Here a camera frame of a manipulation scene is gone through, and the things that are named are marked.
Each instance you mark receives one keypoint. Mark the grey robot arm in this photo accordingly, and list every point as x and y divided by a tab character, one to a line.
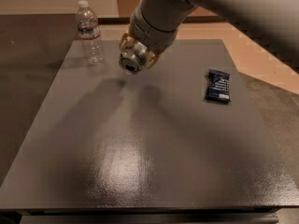
154	24

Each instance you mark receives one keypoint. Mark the silver 7up soda can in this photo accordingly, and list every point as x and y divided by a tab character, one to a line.
134	60

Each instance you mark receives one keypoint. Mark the dark blue snack packet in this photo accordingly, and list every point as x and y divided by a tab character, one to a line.
218	89

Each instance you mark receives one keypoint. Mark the clear plastic water bottle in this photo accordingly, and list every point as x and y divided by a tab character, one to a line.
89	33

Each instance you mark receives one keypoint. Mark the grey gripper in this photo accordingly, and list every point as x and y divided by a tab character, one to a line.
149	32

